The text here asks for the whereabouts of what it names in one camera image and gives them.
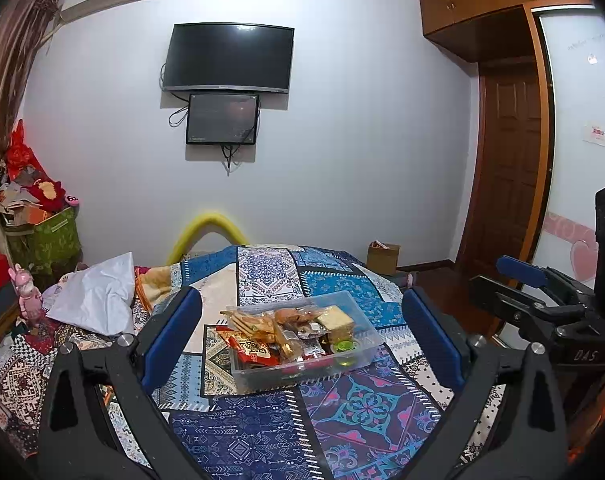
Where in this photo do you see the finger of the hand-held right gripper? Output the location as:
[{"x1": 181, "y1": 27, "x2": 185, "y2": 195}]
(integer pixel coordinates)
[
  {"x1": 469, "y1": 275, "x2": 563, "y2": 333},
  {"x1": 496, "y1": 255, "x2": 597, "y2": 307}
]

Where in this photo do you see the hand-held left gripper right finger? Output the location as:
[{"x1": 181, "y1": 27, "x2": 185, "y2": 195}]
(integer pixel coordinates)
[{"x1": 401, "y1": 285, "x2": 569, "y2": 480}]

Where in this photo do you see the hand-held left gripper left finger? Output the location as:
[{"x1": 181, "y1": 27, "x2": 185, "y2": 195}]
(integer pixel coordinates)
[{"x1": 36, "y1": 287, "x2": 218, "y2": 480}]

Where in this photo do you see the rice cracker packet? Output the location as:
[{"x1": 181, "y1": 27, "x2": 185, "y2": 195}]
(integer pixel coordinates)
[{"x1": 221, "y1": 309, "x2": 278, "y2": 346}]

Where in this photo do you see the red snack packet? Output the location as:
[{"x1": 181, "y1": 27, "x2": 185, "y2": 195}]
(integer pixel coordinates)
[{"x1": 216, "y1": 327, "x2": 282, "y2": 367}]

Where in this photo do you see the clear plastic container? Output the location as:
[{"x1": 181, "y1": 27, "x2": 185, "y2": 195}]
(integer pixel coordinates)
[{"x1": 226, "y1": 290, "x2": 386, "y2": 395}]

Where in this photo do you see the cardboard box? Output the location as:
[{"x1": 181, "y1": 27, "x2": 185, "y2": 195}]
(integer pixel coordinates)
[{"x1": 366, "y1": 240, "x2": 401, "y2": 276}]

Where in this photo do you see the pale square cracker packet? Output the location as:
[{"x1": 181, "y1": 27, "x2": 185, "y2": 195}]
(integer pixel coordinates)
[{"x1": 316, "y1": 305, "x2": 357, "y2": 334}]

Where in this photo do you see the brown wooden door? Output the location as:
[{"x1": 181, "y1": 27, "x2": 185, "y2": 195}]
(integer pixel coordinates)
[{"x1": 455, "y1": 57, "x2": 549, "y2": 281}]

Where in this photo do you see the dark snack packet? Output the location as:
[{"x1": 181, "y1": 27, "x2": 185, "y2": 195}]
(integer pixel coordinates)
[{"x1": 297, "y1": 325, "x2": 334, "y2": 357}]

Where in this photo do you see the yellow foam tube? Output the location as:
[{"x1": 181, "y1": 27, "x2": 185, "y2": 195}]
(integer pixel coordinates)
[{"x1": 166, "y1": 210, "x2": 250, "y2": 266}]

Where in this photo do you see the brown bun packet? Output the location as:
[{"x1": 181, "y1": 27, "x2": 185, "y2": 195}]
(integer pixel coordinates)
[{"x1": 275, "y1": 306, "x2": 323, "y2": 329}]

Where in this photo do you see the patchwork patterned blanket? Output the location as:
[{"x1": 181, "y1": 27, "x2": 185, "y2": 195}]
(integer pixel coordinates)
[{"x1": 0, "y1": 244, "x2": 508, "y2": 480}]

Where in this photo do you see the pink rabbit toy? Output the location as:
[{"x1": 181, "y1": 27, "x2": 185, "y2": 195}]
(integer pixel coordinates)
[{"x1": 8, "y1": 262, "x2": 46, "y2": 322}]

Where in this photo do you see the green storage box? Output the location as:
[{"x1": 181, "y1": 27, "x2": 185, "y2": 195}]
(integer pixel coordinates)
[{"x1": 5, "y1": 207, "x2": 80, "y2": 277}]

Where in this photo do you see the red plush toy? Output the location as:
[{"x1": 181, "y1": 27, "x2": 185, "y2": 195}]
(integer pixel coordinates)
[{"x1": 27, "y1": 175, "x2": 80, "y2": 213}]

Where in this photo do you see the white sliding wardrobe door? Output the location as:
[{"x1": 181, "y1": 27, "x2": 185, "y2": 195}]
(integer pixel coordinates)
[{"x1": 532, "y1": 5, "x2": 605, "y2": 311}]

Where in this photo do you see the small black monitor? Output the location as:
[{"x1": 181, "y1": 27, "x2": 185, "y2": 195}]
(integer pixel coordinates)
[{"x1": 186, "y1": 92, "x2": 261, "y2": 146}]

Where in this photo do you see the red plastic bag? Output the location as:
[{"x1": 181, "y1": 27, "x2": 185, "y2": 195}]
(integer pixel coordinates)
[{"x1": 6, "y1": 120, "x2": 44, "y2": 177}]

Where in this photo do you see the wooden overhead cabinet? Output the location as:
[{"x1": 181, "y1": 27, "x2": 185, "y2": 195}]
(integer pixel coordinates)
[{"x1": 419, "y1": 0, "x2": 595, "y2": 63}]

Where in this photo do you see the brown curtain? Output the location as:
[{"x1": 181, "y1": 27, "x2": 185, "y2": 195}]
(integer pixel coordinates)
[{"x1": 0, "y1": 0, "x2": 66, "y2": 241}]

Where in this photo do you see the black wall television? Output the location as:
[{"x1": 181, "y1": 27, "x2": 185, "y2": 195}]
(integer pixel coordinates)
[{"x1": 162, "y1": 22, "x2": 296, "y2": 95}]

